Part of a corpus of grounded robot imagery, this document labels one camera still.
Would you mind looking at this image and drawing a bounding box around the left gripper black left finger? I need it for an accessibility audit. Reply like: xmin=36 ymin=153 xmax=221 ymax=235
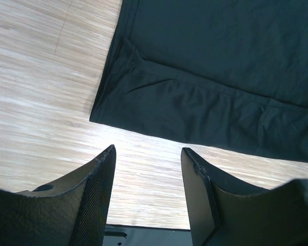
xmin=0 ymin=146 xmax=116 ymax=245

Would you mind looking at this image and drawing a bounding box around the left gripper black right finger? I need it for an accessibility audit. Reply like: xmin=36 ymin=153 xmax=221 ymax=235
xmin=181 ymin=148 xmax=308 ymax=245

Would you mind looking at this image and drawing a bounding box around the black t shirt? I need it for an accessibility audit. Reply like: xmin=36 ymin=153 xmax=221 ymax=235
xmin=89 ymin=1 xmax=308 ymax=162

